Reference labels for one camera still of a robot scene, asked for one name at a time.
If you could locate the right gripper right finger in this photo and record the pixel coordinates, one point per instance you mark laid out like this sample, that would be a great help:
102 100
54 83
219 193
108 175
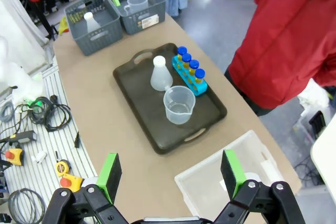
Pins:
231 176

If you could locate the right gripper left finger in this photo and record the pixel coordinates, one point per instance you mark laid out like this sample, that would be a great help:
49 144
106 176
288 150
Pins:
110 176

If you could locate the blue-capped yellow test tube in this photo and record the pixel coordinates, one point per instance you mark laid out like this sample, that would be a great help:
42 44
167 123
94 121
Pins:
194 64
181 51
200 73
186 57

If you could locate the clear plastic beaker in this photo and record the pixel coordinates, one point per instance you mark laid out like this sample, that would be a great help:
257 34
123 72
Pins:
136 5
178 116

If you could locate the white plastic conical flask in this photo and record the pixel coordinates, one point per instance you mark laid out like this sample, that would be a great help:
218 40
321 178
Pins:
160 77
90 24

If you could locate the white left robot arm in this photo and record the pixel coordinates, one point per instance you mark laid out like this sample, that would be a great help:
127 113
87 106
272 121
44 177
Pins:
21 82

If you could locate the gray basket with label sticker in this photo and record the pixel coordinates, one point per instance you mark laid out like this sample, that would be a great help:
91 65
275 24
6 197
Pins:
134 24

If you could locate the white plastic basket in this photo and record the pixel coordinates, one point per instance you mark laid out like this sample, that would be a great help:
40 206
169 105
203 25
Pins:
199 187

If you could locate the yellow emergency stop button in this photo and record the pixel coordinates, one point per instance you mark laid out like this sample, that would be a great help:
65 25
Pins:
71 182
13 155

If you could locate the plain gray plastic basket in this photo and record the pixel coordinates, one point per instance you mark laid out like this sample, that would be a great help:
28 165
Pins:
99 40

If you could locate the yellow tape measure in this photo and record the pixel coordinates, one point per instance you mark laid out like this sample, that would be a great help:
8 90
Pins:
62 167

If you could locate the yellow cloth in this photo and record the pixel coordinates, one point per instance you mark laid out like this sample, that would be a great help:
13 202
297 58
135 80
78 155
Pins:
63 27

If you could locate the dark brown plastic tray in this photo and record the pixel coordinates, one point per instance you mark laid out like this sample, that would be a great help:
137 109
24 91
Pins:
141 113

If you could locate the small white cylinder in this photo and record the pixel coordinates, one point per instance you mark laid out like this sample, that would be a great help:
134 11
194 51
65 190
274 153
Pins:
41 156

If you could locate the blue test tube rack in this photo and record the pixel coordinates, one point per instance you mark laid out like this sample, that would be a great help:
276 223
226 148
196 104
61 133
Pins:
200 90

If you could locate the gray handheld controller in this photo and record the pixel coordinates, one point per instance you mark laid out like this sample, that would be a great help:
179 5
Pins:
25 137

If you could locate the white side table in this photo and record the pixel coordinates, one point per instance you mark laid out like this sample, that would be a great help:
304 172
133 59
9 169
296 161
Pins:
326 155

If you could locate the white fabric screen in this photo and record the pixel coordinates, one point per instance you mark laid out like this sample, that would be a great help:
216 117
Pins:
15 24

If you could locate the person in red jacket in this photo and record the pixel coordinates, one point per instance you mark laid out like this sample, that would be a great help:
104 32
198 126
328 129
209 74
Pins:
275 51

